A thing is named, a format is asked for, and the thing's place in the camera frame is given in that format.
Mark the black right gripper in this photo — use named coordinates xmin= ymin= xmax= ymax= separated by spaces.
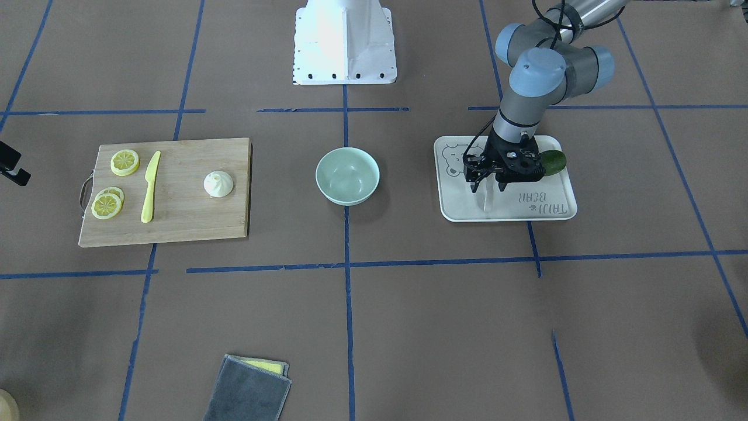
xmin=1 ymin=142 xmax=30 ymax=187

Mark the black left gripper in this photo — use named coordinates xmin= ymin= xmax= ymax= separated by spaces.
xmin=464 ymin=130 xmax=544 ymax=194

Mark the white plastic spoon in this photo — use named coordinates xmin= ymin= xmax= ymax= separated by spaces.
xmin=483 ymin=184 xmax=494 ymax=214

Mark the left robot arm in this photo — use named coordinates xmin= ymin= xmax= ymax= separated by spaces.
xmin=462 ymin=1 xmax=627 ymax=192

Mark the light green bowl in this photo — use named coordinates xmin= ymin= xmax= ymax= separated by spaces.
xmin=315 ymin=147 xmax=381 ymax=207

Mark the white bear print tray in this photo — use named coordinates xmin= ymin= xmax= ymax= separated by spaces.
xmin=433 ymin=136 xmax=578 ymax=223

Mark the green avocado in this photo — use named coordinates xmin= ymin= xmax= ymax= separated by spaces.
xmin=540 ymin=150 xmax=567 ymax=177

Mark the lower back lemon slice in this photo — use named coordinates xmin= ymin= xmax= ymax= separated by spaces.
xmin=95 ymin=187 xmax=125 ymax=202

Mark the upper lemon slice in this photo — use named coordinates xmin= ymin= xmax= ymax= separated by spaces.
xmin=110 ymin=149 xmax=141 ymax=177

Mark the yellow plastic knife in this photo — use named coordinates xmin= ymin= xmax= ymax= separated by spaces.
xmin=140 ymin=151 xmax=161 ymax=223

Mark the bamboo cutting board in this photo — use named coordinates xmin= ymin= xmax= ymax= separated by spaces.
xmin=78 ymin=137 xmax=251 ymax=247

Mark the yellow sponge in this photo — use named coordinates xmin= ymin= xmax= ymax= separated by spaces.
xmin=243 ymin=358 xmax=289 ymax=377

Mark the grey folded cloth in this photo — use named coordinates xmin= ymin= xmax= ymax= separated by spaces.
xmin=203 ymin=354 xmax=292 ymax=420

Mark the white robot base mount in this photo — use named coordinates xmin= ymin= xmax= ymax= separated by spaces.
xmin=292 ymin=1 xmax=398 ymax=85

